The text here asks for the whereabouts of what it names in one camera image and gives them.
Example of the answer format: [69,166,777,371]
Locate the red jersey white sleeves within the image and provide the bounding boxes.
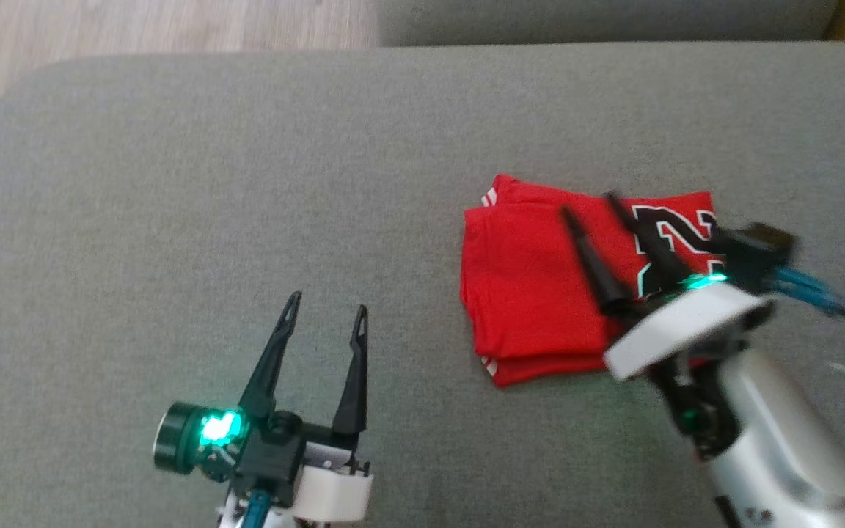
[459,173,725,388]

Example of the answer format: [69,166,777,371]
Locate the grey sofa seat cushion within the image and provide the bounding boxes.
[0,40,845,528]

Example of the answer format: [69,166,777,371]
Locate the left gripper cable blue plug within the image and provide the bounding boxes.
[241,489,274,528]

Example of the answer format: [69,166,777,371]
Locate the right gripper cable blue plug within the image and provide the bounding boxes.
[771,264,845,455]

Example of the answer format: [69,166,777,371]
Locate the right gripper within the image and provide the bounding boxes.
[560,191,787,383]

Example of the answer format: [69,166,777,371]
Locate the grey sofa side section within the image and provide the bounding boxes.
[375,0,841,48]

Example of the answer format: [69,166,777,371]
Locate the gripper cable blue plug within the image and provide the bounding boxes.
[241,489,274,528]
[771,264,845,455]

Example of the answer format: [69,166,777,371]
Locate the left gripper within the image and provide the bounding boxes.
[231,291,376,524]

